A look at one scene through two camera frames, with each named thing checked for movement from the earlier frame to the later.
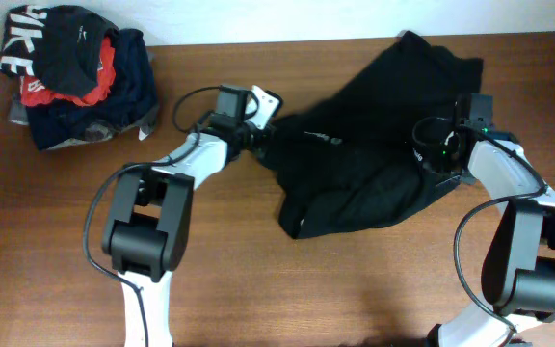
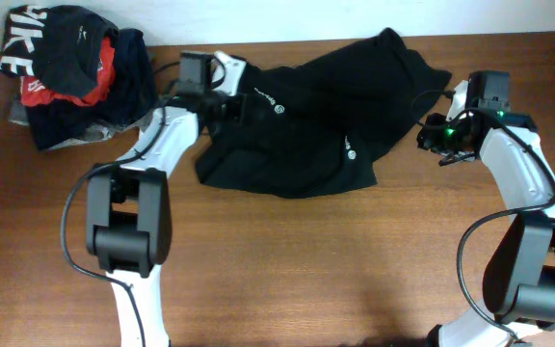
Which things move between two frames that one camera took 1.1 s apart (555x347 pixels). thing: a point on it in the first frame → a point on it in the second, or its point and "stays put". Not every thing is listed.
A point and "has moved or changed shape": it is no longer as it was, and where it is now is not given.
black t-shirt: x=350 y=158 has moved or changed shape
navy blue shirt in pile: x=132 y=97 stays put
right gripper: x=431 y=163 → x=428 y=137
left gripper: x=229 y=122 → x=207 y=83
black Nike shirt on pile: x=61 y=45 stays put
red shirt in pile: x=32 y=93 stays put
